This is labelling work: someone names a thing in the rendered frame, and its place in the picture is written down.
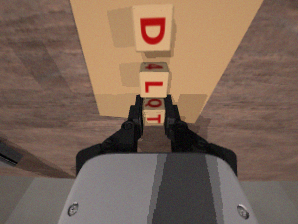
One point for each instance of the beige block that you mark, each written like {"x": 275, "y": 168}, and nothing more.
{"x": 153, "y": 111}
{"x": 153, "y": 79}
{"x": 152, "y": 27}

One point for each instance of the tan flat mat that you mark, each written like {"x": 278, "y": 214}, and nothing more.
{"x": 206, "y": 34}

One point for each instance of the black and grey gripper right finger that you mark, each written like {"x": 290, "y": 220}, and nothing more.
{"x": 185, "y": 139}

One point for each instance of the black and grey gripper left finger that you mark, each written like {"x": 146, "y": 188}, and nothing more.
{"x": 123, "y": 140}

